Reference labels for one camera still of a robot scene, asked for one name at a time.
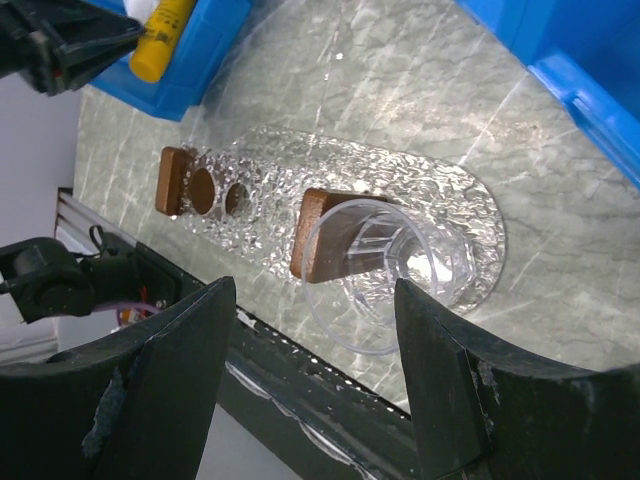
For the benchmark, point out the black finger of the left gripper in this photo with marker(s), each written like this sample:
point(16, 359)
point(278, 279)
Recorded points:
point(59, 46)

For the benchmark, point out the yellow capped tube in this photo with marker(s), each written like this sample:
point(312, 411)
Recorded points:
point(163, 30)

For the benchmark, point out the clear plastic cup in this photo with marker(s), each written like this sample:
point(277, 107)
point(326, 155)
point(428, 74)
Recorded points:
point(354, 256)

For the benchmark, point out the blue storage bin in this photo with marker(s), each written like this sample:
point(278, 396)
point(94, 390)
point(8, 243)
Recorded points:
point(586, 53)
point(207, 38)

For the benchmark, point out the clear acrylic toothbrush holder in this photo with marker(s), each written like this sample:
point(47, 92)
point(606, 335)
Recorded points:
point(251, 206)

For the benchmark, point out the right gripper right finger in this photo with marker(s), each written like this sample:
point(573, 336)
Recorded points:
point(483, 408)

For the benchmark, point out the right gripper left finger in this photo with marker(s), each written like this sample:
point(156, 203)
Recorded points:
point(136, 404)

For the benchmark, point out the black base frame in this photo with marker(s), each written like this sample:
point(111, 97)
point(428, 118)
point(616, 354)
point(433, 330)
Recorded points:
point(321, 422)

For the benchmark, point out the left blue storage bin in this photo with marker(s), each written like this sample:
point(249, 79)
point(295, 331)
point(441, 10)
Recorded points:
point(207, 38)

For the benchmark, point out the right blue storage bin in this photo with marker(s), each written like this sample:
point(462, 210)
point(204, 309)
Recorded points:
point(586, 53)

